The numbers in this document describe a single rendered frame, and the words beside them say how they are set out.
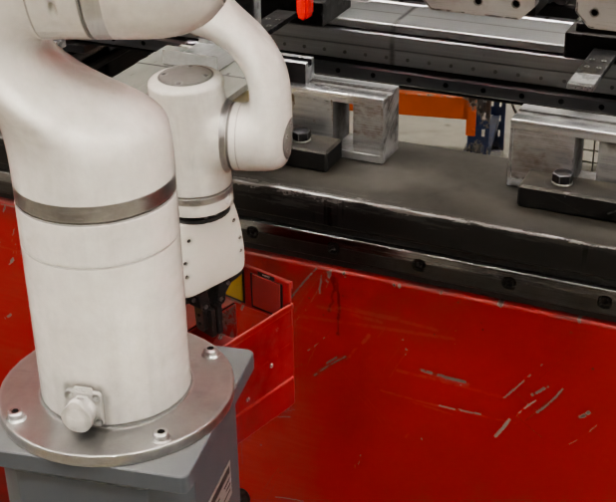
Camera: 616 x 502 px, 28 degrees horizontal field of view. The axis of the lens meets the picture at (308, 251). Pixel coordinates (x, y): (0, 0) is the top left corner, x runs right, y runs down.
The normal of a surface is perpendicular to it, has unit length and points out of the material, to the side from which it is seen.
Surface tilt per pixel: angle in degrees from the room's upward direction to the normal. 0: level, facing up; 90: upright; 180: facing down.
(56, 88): 37
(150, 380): 90
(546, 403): 90
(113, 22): 125
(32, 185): 89
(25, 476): 90
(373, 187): 0
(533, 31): 0
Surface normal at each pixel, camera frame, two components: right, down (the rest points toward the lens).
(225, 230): 0.75, 0.31
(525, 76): -0.42, 0.44
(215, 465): 0.97, 0.10
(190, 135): 0.05, 0.46
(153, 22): 0.09, 0.89
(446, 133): -0.02, -0.88
